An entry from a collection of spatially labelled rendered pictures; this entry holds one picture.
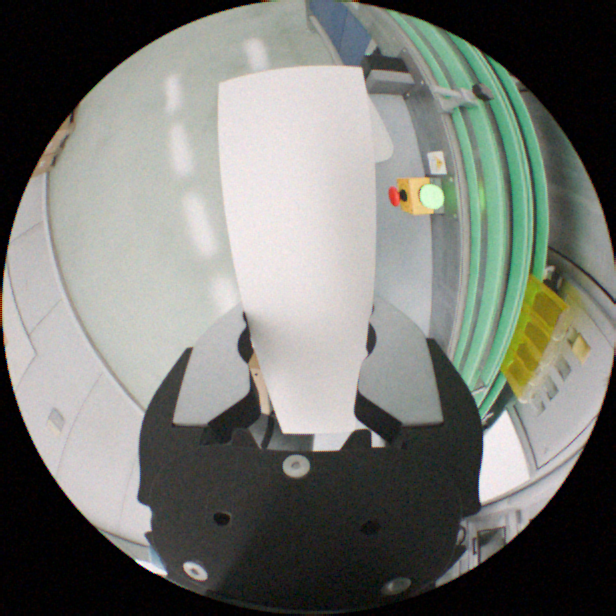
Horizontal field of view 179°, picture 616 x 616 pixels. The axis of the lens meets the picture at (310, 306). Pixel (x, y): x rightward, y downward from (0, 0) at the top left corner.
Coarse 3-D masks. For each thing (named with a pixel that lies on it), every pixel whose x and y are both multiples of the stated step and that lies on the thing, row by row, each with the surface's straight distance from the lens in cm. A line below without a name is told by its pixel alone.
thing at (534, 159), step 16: (496, 64) 57; (512, 80) 55; (512, 96) 53; (528, 128) 50; (528, 144) 50; (528, 160) 51; (544, 176) 48; (544, 192) 48; (544, 208) 48; (544, 224) 49; (544, 240) 49; (544, 256) 50; (496, 384) 71
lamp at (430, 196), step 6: (426, 186) 40; (432, 186) 40; (420, 192) 41; (426, 192) 39; (432, 192) 39; (438, 192) 40; (420, 198) 41; (426, 198) 39; (432, 198) 39; (438, 198) 40; (426, 204) 40; (432, 204) 40; (438, 204) 40
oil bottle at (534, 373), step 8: (512, 336) 52; (512, 344) 53; (520, 344) 51; (512, 352) 53; (520, 352) 51; (528, 352) 49; (520, 360) 52; (528, 360) 50; (536, 360) 49; (520, 368) 52; (528, 368) 50; (536, 368) 48; (544, 368) 49; (528, 376) 51; (536, 376) 49; (544, 376) 49; (536, 384) 50
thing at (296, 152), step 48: (240, 96) 10; (288, 96) 10; (336, 96) 10; (240, 144) 10; (288, 144) 9; (336, 144) 9; (240, 192) 9; (288, 192) 9; (336, 192) 9; (240, 240) 10; (288, 240) 9; (336, 240) 9; (240, 288) 10; (288, 288) 10; (336, 288) 10; (288, 336) 11; (336, 336) 11; (288, 384) 14; (336, 384) 14; (288, 432) 20; (336, 432) 20
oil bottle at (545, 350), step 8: (520, 312) 49; (520, 320) 49; (528, 320) 47; (520, 328) 49; (528, 328) 48; (536, 328) 46; (520, 336) 50; (528, 336) 48; (536, 336) 46; (544, 336) 45; (528, 344) 48; (536, 344) 47; (544, 344) 45; (552, 344) 45; (560, 344) 47; (536, 352) 47; (544, 352) 46; (552, 352) 45; (544, 360) 46; (552, 360) 46
